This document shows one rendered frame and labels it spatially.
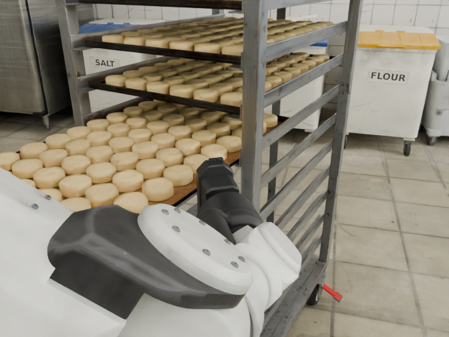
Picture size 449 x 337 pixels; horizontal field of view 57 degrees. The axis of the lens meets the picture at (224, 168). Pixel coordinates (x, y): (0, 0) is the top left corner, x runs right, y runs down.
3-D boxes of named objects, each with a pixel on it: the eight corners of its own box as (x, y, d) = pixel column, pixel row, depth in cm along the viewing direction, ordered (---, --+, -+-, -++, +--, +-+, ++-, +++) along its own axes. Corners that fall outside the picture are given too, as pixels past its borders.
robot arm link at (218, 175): (240, 221, 71) (263, 265, 60) (184, 230, 68) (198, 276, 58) (240, 154, 65) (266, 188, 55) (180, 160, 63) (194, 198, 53)
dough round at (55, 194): (21, 207, 63) (19, 196, 62) (51, 195, 66) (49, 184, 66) (39, 218, 60) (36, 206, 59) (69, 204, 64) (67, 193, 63)
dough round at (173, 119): (183, 120, 100) (183, 112, 99) (185, 128, 95) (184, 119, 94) (162, 122, 99) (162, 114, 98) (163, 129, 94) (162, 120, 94)
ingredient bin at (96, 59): (80, 128, 324) (64, 25, 291) (115, 105, 380) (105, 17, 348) (145, 133, 314) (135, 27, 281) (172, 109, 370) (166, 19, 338)
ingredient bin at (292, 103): (240, 142, 297) (242, 31, 264) (257, 116, 352) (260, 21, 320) (316, 150, 284) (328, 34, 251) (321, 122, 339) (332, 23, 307)
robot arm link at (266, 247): (305, 256, 51) (303, 279, 38) (252, 302, 52) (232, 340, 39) (270, 216, 52) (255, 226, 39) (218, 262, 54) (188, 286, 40)
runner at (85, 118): (92, 130, 96) (90, 118, 94) (83, 128, 97) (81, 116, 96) (230, 77, 145) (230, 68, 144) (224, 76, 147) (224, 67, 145)
